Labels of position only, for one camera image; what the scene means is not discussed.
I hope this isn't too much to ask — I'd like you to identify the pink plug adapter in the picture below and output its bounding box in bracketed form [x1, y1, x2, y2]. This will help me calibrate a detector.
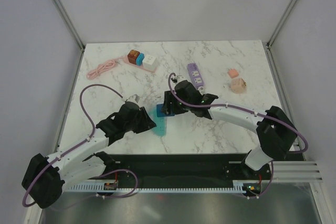
[227, 69, 239, 79]

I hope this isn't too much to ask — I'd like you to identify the purple power strip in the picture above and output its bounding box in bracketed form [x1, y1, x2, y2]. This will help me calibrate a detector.
[187, 63, 204, 90]

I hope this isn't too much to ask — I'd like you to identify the left aluminium frame post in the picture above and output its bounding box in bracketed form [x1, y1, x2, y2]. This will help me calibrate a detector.
[52, 0, 86, 52]

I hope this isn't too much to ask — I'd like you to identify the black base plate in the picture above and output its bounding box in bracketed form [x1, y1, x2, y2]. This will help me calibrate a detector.
[103, 154, 271, 188]

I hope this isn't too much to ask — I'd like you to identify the pink braided cable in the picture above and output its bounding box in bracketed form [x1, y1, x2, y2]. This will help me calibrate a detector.
[86, 57, 125, 81]

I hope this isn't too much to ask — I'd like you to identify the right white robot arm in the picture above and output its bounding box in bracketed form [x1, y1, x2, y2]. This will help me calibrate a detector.
[161, 80, 298, 179]

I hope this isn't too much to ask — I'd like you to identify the light blue plug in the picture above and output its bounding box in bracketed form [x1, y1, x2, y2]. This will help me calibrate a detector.
[135, 53, 144, 66]

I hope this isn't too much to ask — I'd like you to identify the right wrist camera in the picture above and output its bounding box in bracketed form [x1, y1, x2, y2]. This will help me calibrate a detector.
[171, 75, 186, 85]

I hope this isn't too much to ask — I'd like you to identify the white cable duct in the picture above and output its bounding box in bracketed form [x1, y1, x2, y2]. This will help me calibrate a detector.
[66, 180, 257, 194]

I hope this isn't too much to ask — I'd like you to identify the brown cube plug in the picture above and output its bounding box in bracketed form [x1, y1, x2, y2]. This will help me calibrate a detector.
[127, 49, 140, 65]

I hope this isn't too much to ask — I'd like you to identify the right aluminium frame post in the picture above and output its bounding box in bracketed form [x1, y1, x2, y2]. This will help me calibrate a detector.
[265, 0, 299, 50]

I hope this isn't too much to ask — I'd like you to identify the peach cube plug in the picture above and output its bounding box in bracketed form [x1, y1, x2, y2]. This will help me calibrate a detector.
[230, 78, 247, 94]

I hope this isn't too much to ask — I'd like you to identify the aluminium frame post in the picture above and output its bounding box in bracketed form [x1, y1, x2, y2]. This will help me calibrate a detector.
[265, 0, 299, 50]
[52, 0, 86, 52]

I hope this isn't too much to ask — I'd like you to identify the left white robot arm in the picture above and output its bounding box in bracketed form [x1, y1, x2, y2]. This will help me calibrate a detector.
[22, 101, 156, 209]

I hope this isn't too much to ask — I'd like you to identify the white cube plug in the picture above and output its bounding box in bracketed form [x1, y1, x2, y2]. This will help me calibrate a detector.
[142, 55, 159, 72]

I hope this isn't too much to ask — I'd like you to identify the blue cube plug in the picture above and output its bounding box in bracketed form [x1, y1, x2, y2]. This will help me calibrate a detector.
[156, 104, 175, 118]

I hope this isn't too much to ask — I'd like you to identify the aluminium rail bar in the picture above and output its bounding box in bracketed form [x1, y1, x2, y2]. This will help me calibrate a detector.
[273, 161, 322, 183]

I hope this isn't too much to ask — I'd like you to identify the teal power strip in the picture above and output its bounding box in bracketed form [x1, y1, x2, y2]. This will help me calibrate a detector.
[149, 106, 166, 137]

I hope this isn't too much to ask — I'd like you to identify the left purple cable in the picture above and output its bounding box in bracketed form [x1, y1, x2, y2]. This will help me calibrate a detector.
[22, 84, 127, 208]

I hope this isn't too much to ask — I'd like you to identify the pink power strip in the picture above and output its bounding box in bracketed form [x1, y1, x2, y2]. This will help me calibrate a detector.
[122, 56, 159, 73]

